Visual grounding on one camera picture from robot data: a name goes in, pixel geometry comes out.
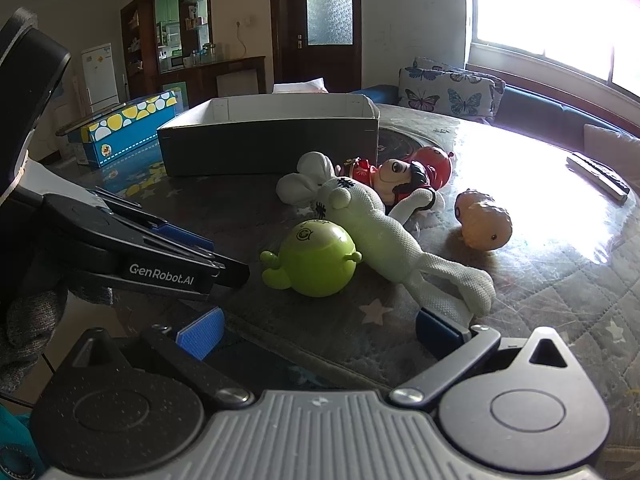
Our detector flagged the pink white plastic bag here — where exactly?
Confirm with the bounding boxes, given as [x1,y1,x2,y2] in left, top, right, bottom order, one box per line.
[272,77,328,94]

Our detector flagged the red dressed doll figure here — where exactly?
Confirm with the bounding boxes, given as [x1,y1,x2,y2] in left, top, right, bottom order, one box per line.
[335,157,445,212]

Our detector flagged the grey gloved left hand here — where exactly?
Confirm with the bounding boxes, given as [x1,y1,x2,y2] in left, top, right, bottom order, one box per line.
[1,280,117,396]

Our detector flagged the dark wooden door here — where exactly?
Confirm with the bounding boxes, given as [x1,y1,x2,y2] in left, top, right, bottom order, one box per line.
[270,0,362,93]

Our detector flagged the grey remote control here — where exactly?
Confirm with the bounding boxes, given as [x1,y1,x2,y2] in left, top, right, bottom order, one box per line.
[566,152,630,204]

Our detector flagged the dark wooden cabinet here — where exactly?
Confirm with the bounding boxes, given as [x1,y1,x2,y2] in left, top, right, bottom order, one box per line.
[120,0,267,107]

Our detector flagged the green round toy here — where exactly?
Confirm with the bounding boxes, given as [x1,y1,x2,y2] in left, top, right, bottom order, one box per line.
[260,219,362,298]

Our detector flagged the window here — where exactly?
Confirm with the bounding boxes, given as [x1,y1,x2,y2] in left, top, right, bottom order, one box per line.
[473,0,639,96]

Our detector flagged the blue sofa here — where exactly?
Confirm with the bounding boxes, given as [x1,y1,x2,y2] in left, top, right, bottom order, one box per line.
[349,83,640,154]

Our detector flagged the white plush rabbit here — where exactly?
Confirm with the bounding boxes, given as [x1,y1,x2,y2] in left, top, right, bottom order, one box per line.
[276,152,496,326]

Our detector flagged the grey cardboard box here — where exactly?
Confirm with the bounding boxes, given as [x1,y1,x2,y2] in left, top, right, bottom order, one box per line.
[157,93,380,178]

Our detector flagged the white cushion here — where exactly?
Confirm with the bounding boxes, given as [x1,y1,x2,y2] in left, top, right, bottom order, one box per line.
[584,125,640,193]

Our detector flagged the orange bumpy animal toy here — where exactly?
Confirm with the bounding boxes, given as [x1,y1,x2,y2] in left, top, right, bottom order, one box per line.
[454,190,513,252]

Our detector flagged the butterfly print pillow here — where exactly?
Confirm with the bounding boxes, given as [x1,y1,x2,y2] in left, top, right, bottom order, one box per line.
[398,58,506,122]

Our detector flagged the red round pig toy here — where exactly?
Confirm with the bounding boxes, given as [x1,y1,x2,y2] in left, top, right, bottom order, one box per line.
[408,146,454,190]

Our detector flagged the blue yellow dotted box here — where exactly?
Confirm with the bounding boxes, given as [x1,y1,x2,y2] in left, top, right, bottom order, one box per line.
[64,88,183,169]

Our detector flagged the white refrigerator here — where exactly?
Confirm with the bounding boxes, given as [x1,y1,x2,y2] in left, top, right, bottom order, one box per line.
[81,44,119,113]

